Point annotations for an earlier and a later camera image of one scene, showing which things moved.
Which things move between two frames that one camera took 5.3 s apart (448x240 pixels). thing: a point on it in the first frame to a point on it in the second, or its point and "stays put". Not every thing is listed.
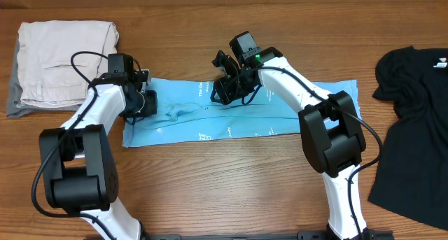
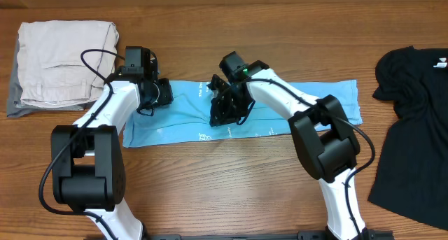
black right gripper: (221, 87) to (223, 116)
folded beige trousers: (47, 78) stays put
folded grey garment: (15, 108) stays put
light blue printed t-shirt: (185, 110) stays put
